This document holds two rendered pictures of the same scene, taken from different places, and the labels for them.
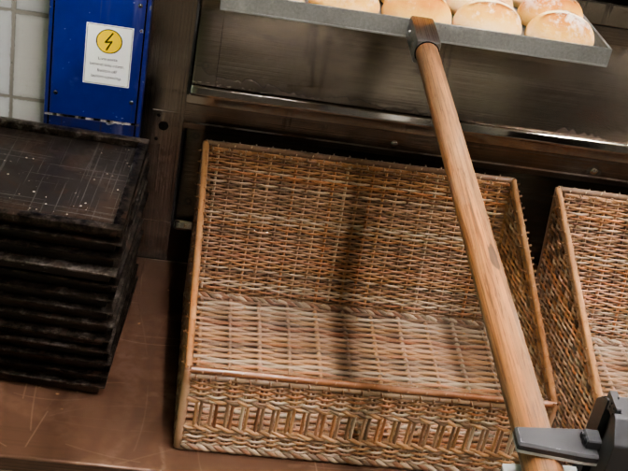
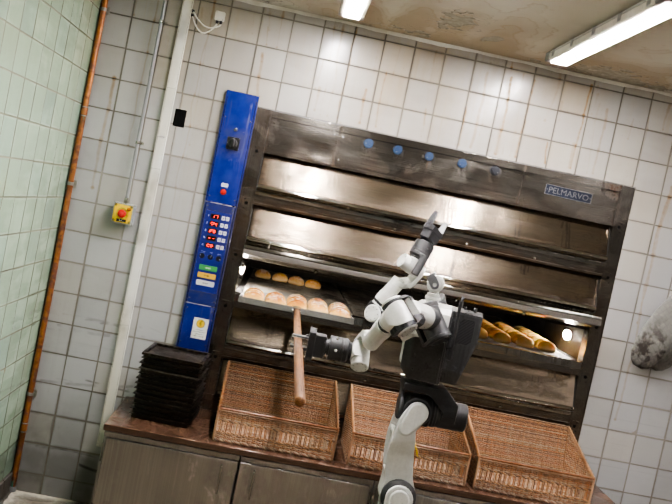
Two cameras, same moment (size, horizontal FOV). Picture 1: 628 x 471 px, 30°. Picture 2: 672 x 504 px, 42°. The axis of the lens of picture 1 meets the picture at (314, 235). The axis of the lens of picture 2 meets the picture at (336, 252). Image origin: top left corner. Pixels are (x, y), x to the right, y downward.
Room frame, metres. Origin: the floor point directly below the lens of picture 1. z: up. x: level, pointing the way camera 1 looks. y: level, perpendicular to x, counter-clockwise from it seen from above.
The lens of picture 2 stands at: (-2.44, -0.48, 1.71)
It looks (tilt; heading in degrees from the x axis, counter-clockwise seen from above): 3 degrees down; 4
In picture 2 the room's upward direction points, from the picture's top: 12 degrees clockwise
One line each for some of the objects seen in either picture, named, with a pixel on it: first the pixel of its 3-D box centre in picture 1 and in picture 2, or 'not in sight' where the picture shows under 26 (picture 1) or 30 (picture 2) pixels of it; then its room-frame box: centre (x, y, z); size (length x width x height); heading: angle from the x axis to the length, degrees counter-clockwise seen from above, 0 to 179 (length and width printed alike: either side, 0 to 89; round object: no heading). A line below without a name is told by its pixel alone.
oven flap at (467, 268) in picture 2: not in sight; (425, 258); (1.91, -0.64, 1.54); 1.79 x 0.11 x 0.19; 98
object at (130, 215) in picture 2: not in sight; (123, 213); (1.67, 0.85, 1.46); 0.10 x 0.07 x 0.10; 98
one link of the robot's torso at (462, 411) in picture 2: not in sight; (432, 404); (1.04, -0.75, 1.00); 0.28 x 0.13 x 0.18; 97
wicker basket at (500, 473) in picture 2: not in sight; (523, 455); (1.73, -1.28, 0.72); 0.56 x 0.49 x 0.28; 97
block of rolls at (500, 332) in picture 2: not in sight; (501, 331); (2.43, -1.15, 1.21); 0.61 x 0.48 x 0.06; 8
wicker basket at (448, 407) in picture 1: (360, 301); (278, 408); (1.57, -0.09, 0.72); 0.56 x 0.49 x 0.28; 99
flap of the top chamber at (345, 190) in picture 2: not in sight; (436, 207); (1.91, -0.64, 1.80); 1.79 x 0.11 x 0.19; 98
